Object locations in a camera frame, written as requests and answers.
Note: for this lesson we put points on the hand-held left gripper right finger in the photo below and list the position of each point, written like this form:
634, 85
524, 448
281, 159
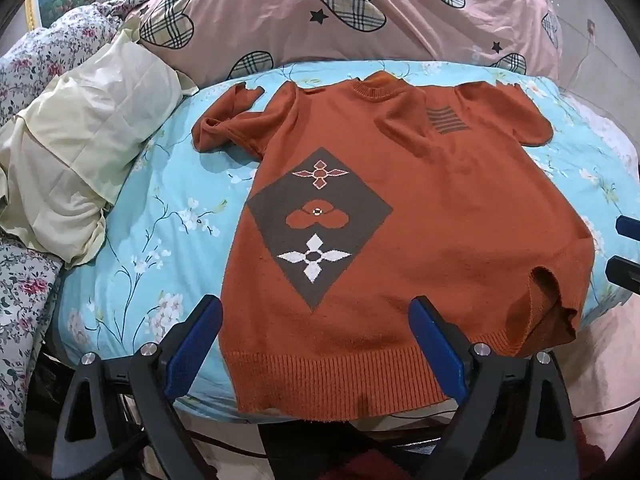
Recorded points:
432, 345

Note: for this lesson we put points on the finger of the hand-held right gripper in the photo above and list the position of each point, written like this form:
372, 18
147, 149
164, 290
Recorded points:
630, 225
625, 275

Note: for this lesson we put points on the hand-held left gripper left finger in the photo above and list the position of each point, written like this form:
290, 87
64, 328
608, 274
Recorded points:
200, 332

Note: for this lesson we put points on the orange knit sweater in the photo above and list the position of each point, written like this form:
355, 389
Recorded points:
425, 185

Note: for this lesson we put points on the pale pink bed sheet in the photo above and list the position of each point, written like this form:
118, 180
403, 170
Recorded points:
600, 360

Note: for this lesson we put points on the dark red cloth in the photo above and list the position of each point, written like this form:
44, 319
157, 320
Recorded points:
385, 465

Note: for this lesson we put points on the light blue floral bed sheet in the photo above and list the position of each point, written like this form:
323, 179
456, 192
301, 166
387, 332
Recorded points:
165, 170

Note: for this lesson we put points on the cream pillow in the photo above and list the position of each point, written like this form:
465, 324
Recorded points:
85, 125

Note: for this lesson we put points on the white floral quilt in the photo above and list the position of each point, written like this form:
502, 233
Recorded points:
30, 60

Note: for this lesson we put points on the pink quilt with plaid hearts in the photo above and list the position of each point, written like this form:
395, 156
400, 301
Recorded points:
260, 15

